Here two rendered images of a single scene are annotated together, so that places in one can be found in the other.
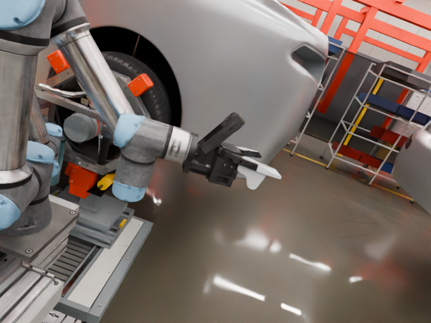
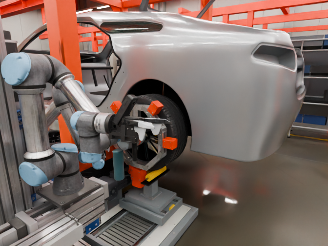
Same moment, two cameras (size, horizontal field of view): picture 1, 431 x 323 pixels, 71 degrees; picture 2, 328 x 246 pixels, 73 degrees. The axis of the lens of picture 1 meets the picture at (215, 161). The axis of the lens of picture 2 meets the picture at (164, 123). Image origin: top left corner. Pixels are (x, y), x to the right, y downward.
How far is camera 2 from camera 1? 0.53 m
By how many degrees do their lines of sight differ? 33
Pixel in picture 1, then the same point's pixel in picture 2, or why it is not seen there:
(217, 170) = (123, 133)
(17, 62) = (29, 98)
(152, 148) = (87, 126)
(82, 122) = not seen: hidden behind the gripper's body
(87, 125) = not seen: hidden behind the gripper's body
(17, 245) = (58, 199)
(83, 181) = (137, 176)
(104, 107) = not seen: hidden behind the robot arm
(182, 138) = (101, 117)
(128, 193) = (85, 157)
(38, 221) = (71, 187)
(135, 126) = (78, 116)
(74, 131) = (122, 143)
